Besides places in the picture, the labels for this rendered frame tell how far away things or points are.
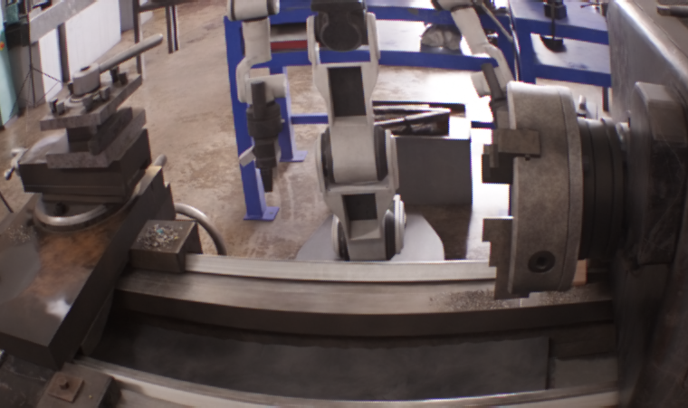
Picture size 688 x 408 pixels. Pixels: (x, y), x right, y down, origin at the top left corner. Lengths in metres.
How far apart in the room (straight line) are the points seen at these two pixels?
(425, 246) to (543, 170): 1.75
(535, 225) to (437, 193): 2.26
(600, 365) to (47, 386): 0.91
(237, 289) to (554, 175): 0.61
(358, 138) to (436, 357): 0.93
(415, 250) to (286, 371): 1.33
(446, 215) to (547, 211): 2.22
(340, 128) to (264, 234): 1.05
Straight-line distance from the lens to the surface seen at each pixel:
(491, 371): 1.14
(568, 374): 1.14
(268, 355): 1.22
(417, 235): 2.53
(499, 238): 0.87
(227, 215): 3.12
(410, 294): 1.14
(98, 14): 6.25
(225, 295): 1.19
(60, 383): 0.99
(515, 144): 0.74
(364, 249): 2.26
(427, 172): 2.96
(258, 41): 1.96
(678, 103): 0.64
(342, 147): 1.99
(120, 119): 1.24
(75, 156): 1.24
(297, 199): 3.15
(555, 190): 0.75
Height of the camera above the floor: 1.51
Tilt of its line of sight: 29 degrees down
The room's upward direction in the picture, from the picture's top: 7 degrees counter-clockwise
